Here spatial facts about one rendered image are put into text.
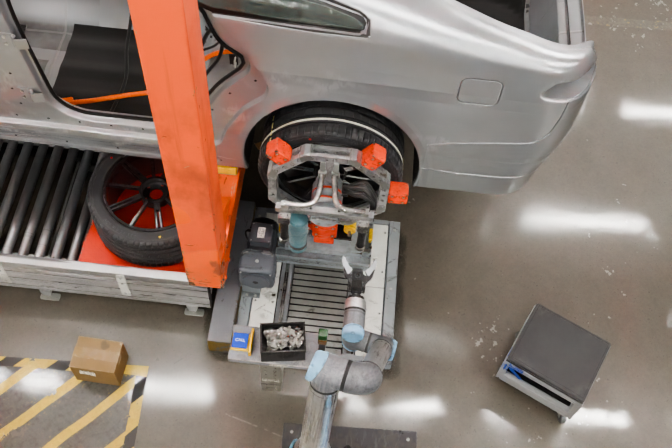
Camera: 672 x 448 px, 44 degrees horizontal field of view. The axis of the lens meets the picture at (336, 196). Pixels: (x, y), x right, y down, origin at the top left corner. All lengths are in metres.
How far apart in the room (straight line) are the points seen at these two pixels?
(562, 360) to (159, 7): 2.57
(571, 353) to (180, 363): 1.90
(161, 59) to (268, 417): 2.14
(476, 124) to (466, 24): 0.49
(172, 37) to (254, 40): 0.78
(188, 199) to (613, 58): 3.38
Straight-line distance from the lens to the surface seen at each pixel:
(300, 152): 3.57
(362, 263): 4.39
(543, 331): 4.18
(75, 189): 4.59
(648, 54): 5.92
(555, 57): 3.35
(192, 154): 3.00
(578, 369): 4.15
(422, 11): 3.22
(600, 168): 5.21
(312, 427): 3.27
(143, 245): 4.08
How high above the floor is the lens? 4.01
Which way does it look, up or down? 57 degrees down
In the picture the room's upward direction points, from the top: 5 degrees clockwise
